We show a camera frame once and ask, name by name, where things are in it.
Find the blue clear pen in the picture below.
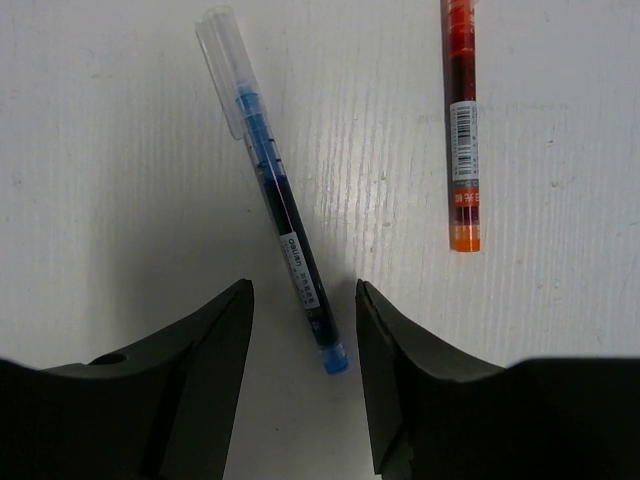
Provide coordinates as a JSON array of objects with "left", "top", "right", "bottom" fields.
[{"left": 195, "top": 7, "right": 349, "bottom": 375}]

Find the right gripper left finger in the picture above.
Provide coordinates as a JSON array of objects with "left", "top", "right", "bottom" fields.
[{"left": 43, "top": 279, "right": 254, "bottom": 479}]

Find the orange tipped pen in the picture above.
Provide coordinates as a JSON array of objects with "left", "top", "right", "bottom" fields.
[{"left": 441, "top": 0, "right": 481, "bottom": 253}]

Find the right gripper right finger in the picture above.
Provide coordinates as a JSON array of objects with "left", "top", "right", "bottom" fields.
[{"left": 355, "top": 280, "right": 501, "bottom": 479}]

